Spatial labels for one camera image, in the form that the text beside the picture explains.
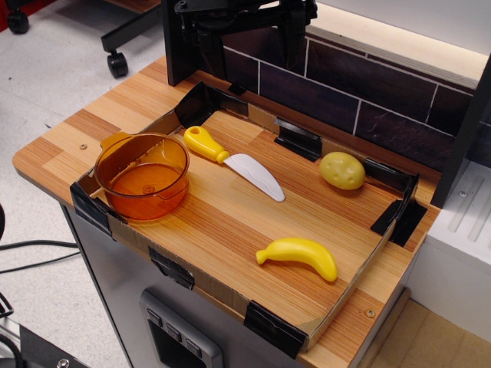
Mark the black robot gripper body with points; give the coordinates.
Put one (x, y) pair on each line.
(216, 18)

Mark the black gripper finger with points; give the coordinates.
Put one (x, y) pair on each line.
(292, 34)
(213, 53)

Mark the yellow handled white toy knife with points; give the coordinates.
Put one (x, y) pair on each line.
(200, 141)

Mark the orange transparent plastic pot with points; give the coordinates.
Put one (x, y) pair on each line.
(144, 175)

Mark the black chair base leg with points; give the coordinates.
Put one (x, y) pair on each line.
(126, 32)

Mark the black chair caster wheel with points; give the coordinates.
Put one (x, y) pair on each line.
(117, 64)

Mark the yellow toy potato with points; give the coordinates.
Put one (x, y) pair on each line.
(342, 171)

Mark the black far caster wheel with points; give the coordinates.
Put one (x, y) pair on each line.
(18, 22)

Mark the yellow toy banana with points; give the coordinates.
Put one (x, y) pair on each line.
(301, 250)

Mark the black vertical post left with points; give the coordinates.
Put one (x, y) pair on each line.
(182, 58)

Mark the black vertical post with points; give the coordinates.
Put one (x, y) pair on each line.
(182, 58)
(472, 144)

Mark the black vertical post right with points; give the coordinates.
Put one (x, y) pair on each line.
(472, 144)

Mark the black metal bracket with screw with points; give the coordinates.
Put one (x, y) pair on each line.
(43, 353)

